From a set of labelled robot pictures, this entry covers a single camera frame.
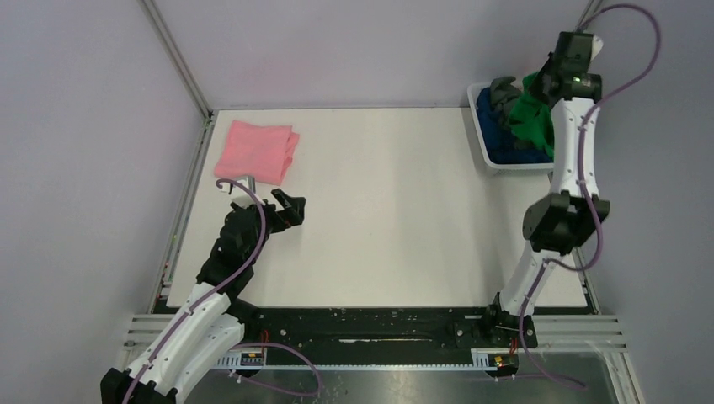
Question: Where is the blue t shirt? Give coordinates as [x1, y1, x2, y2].
[476, 88, 552, 165]

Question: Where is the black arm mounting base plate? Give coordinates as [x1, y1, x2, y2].
[227, 300, 538, 366]

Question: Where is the aluminium frame rail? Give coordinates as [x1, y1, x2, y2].
[138, 0, 216, 121]

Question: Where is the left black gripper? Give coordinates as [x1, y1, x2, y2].
[231, 189, 304, 264]

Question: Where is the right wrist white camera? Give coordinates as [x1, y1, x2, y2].
[590, 35, 604, 61]

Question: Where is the wrist white camera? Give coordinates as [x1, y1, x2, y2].
[218, 176, 256, 207]
[590, 35, 604, 61]

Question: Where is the grey t shirt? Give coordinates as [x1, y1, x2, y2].
[489, 76, 523, 129]

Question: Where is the white plastic laundry basket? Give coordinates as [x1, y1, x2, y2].
[466, 82, 554, 176]

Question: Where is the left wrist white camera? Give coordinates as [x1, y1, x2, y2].
[218, 176, 256, 207]

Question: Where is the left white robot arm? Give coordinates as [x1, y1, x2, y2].
[100, 189, 306, 403]

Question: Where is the green t shirt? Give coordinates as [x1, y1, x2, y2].
[506, 72, 554, 162]

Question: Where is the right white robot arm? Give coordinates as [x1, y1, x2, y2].
[477, 31, 610, 348]

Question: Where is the folded pink t shirt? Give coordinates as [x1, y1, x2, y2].
[214, 120, 300, 186]

